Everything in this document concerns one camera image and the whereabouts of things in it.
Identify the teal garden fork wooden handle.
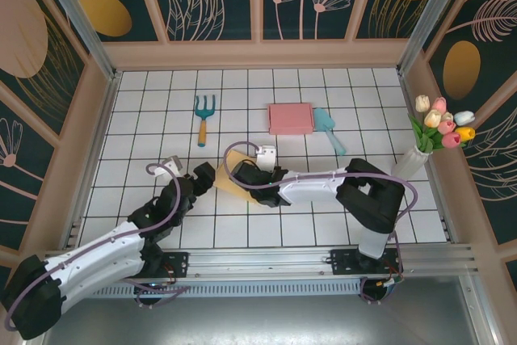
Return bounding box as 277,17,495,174
195,94,218,148

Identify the aluminium frame post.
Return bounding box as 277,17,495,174
397,0,488,76
34,0,122,80

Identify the grey metal sheet panel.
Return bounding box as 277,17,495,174
38,294,492,345

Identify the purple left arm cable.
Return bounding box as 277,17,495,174
2,161,191,332

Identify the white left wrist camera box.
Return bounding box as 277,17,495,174
161,154,183,179

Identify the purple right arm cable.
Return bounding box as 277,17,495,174
223,141,420,305

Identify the grey slotted cable tray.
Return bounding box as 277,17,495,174
88,278,365,298

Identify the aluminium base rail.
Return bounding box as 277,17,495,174
38,244,477,286

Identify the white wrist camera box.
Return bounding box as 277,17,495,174
254,145,279,171
161,154,183,179

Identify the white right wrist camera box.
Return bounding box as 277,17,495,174
254,145,279,171

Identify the pink paper box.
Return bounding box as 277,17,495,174
267,103,315,136

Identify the artificial tulip bouquet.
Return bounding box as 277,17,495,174
407,94,477,155

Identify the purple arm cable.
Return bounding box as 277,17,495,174
2,161,191,332
223,141,420,305

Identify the light blue plastic trowel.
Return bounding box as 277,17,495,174
313,107,347,156

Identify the white ribbed vase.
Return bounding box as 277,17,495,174
390,146,431,183

